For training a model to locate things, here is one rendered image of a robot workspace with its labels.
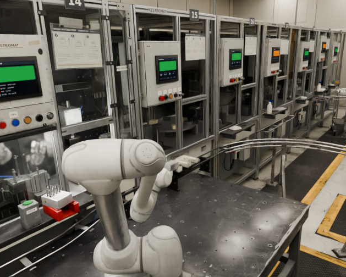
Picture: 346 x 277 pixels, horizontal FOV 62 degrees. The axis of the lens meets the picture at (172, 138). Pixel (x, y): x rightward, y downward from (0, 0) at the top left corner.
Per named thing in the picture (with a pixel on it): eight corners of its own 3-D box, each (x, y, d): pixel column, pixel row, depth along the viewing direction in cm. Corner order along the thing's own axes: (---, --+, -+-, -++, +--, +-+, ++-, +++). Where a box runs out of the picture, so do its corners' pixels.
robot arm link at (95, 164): (143, 279, 134) (95, 282, 133) (144, 247, 146) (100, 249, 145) (123, 161, 83) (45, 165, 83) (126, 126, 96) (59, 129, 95)
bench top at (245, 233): (171, 408, 92) (170, 399, 91) (22, 265, 158) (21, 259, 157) (309, 209, 202) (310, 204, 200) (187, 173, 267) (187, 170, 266)
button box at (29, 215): (26, 230, 143) (22, 208, 139) (20, 224, 147) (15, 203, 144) (42, 222, 148) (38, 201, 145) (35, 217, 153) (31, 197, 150)
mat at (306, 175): (295, 225, 294) (295, 223, 294) (242, 206, 331) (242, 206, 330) (373, 116, 721) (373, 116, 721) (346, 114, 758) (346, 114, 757)
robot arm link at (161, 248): (184, 281, 130) (182, 239, 124) (143, 284, 129) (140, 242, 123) (181, 257, 146) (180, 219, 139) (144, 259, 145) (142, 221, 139)
